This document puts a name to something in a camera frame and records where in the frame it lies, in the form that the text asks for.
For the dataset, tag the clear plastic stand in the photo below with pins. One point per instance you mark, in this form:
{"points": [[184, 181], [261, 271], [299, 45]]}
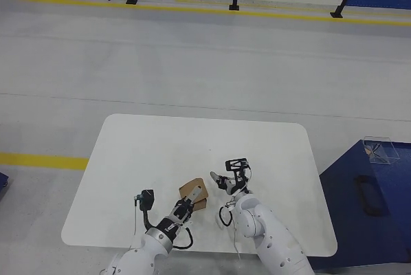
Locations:
{"points": [[380, 151]]}

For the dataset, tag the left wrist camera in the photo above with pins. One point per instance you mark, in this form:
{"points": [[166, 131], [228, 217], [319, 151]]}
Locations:
{"points": [[147, 199]]}

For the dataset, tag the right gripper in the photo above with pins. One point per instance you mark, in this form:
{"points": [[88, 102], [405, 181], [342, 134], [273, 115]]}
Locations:
{"points": [[233, 187]]}

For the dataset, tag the black partition foot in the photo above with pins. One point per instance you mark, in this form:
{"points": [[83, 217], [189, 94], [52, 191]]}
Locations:
{"points": [[337, 12], [233, 6], [131, 1]]}

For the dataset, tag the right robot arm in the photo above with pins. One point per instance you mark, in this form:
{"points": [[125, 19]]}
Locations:
{"points": [[270, 237]]}

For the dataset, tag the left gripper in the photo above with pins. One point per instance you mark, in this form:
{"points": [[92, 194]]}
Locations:
{"points": [[170, 227]]}

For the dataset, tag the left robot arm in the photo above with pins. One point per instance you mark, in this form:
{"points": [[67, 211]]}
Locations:
{"points": [[140, 258]]}

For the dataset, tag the small brown carton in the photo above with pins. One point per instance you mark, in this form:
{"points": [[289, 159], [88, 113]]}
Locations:
{"points": [[189, 188]]}

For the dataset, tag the blue partition panel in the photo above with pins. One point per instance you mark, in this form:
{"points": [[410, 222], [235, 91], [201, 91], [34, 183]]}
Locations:
{"points": [[387, 3]]}

